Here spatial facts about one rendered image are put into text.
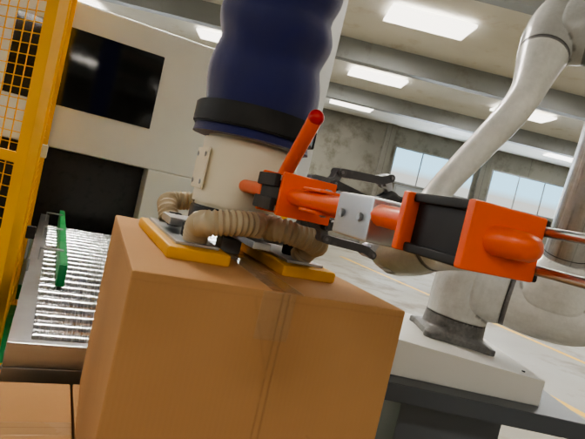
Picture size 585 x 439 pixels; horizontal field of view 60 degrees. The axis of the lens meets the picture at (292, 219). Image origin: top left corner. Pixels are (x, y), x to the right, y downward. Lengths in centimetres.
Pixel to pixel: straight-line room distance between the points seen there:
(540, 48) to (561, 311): 57
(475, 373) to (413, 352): 15
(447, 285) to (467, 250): 96
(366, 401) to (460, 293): 58
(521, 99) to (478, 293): 48
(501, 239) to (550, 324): 94
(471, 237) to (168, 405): 46
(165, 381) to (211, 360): 6
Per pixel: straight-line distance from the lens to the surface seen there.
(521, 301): 131
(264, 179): 71
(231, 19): 93
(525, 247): 38
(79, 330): 168
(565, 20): 121
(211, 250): 80
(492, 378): 126
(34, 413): 120
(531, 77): 111
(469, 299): 132
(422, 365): 119
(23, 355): 136
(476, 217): 37
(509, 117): 107
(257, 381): 71
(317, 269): 85
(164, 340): 66
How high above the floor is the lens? 109
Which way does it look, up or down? 3 degrees down
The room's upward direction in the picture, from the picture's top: 13 degrees clockwise
